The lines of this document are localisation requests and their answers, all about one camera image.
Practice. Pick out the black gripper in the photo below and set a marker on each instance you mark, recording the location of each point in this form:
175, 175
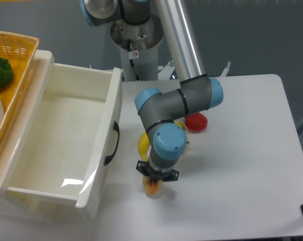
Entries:
146, 170

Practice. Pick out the round orange bread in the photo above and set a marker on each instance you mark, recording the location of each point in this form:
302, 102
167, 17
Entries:
151, 188

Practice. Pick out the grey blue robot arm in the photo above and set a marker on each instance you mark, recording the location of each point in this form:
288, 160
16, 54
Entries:
157, 110

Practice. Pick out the yellow banana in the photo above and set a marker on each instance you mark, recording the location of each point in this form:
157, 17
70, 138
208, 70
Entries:
143, 146

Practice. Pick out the red bell pepper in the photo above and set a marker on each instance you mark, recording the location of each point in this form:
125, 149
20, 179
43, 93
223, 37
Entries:
196, 122

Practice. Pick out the white open drawer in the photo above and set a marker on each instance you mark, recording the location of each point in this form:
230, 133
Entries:
62, 160

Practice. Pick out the white drawer cabinet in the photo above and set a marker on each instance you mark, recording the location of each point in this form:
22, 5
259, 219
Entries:
12, 142

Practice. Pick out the green bell pepper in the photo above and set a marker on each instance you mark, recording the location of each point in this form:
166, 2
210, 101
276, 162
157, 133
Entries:
6, 73

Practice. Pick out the yellow woven basket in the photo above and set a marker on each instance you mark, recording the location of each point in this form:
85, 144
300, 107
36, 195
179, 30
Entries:
18, 52

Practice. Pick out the black drawer handle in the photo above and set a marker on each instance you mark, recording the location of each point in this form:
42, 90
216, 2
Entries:
114, 144

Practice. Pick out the white metal bracket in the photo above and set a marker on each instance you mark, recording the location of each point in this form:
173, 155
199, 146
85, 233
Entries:
225, 70

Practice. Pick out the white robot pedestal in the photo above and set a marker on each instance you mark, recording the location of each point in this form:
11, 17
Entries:
138, 46

